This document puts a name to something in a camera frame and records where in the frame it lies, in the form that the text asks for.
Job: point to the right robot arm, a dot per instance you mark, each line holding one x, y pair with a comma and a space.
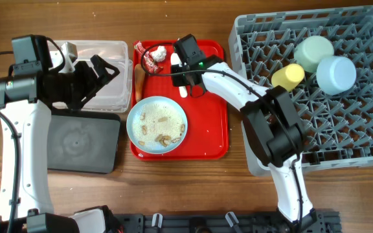
273, 130

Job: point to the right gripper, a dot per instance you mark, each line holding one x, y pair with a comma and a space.
180, 79

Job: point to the light blue plate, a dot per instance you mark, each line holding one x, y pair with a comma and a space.
136, 110

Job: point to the light blue bowl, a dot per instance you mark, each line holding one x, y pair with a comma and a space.
335, 74

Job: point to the yellow plastic cup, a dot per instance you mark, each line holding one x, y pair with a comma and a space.
288, 77

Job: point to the red snack wrapper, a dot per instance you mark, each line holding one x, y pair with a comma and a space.
146, 60

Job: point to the grey dishwasher rack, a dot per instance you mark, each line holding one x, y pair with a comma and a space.
340, 127

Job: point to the white tissue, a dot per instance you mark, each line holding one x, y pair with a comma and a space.
159, 54

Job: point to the peanut and rice scraps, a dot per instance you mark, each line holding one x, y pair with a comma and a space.
158, 125

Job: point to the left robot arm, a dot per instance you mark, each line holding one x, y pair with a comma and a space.
27, 94

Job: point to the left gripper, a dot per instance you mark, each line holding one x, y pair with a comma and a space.
105, 77

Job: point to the mint green bowl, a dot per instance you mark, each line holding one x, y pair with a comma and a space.
309, 53

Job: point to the white plastic spoon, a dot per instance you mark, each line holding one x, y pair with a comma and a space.
182, 91

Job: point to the clear plastic bin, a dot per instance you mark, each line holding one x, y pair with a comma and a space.
115, 96

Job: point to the black plastic tray bin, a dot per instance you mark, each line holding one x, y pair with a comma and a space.
83, 141

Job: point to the orange carrot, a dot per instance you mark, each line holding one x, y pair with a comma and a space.
139, 81

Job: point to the red plastic serving tray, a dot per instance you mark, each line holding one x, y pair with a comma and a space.
208, 130

